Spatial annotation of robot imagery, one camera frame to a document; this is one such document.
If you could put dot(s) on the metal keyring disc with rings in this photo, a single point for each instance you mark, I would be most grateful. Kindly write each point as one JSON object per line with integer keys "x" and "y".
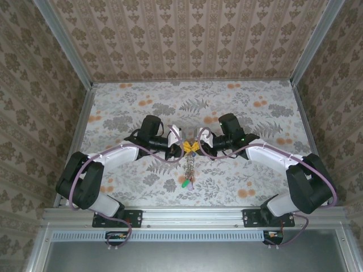
{"x": 189, "y": 167}

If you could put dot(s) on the green tagged key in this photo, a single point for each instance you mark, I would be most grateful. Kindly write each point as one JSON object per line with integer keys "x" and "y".
{"x": 185, "y": 184}

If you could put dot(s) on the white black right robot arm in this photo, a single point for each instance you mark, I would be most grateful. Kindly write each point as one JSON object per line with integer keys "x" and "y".
{"x": 269, "y": 154}

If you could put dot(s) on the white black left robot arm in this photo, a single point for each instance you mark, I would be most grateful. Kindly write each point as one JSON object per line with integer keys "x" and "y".
{"x": 119, "y": 156}

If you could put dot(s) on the grey metal sheet panel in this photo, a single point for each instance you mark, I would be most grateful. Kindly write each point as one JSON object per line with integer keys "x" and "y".
{"x": 193, "y": 258}

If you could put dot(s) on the long aluminium base rail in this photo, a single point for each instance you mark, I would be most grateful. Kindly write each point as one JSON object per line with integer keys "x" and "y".
{"x": 193, "y": 216}

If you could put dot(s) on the aluminium table side rail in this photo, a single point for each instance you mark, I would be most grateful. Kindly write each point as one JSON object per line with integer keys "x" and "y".
{"x": 82, "y": 119}
{"x": 303, "y": 113}

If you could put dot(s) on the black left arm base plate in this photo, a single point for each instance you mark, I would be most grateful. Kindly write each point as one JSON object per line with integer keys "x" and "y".
{"x": 136, "y": 218}

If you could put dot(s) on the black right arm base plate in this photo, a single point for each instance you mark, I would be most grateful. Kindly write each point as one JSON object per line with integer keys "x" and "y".
{"x": 249, "y": 218}

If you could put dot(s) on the aluminium frame post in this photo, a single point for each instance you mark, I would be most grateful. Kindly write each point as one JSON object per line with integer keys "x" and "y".
{"x": 65, "y": 45}
{"x": 314, "y": 42}

